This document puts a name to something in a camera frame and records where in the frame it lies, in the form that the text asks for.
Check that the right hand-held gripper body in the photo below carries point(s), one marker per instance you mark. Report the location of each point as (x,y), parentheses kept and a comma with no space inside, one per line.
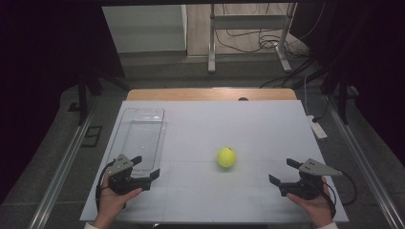
(315,168)

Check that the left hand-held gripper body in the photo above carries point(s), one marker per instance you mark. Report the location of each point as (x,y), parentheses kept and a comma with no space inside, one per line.
(120,165)

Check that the clear plastic tray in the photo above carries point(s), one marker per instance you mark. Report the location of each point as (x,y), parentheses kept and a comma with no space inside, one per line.
(143,136)

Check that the yellow tennis ball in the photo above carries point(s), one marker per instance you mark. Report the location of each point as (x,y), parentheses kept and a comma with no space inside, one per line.
(226,157)

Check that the person's left hand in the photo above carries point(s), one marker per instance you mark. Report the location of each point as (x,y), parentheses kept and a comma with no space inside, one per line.
(111,203)

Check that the person's right hand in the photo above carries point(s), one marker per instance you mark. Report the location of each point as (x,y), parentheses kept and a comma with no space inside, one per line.
(318,210)

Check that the white power strip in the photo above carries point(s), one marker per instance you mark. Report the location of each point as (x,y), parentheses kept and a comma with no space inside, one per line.
(317,129)

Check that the white board mat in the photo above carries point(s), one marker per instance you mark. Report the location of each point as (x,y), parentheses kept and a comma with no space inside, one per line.
(223,127)

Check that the black stand legs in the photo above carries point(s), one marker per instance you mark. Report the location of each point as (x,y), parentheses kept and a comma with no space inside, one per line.
(343,95)
(83,95)

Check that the dark curtain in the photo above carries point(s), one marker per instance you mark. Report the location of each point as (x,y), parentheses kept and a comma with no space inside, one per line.
(375,63)
(41,63)

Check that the white cabinet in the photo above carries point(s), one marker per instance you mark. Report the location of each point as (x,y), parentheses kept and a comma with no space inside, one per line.
(146,28)

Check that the aluminium rail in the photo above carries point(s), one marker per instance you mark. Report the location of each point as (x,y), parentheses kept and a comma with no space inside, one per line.
(366,168)
(60,171)

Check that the white metal stand frame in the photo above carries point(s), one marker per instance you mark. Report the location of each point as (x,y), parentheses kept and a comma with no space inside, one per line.
(248,21)

